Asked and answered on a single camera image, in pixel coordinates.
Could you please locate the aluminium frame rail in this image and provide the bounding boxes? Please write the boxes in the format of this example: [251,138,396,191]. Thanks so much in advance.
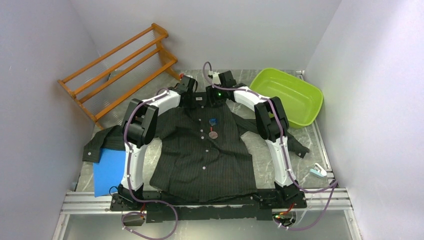
[61,188,353,214]

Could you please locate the black pinstriped shirt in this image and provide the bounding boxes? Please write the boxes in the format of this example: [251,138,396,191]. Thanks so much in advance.
[82,92,311,204]

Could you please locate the blue flat mat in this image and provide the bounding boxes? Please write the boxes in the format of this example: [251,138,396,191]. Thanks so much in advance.
[93,148,126,197]

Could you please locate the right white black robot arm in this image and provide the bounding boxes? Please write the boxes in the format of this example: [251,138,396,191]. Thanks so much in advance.
[202,70,300,208]

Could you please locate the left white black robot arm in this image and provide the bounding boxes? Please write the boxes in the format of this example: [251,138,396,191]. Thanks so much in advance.
[118,75,197,210]

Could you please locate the orange wooden shoe rack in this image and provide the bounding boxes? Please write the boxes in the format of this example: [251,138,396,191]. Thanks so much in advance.
[57,23,181,129]

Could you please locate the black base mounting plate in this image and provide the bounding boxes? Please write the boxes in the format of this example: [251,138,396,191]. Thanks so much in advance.
[109,188,307,223]

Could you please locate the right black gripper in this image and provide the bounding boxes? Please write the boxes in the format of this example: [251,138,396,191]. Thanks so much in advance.
[206,83,227,107]

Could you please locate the light blue white clip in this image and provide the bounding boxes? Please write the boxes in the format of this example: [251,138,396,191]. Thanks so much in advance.
[309,163,328,178]

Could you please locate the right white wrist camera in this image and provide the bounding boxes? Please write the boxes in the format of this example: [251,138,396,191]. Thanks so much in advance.
[208,71,221,85]

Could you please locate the lime green plastic basin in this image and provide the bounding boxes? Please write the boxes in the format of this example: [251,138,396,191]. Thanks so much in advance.
[249,68,324,129]

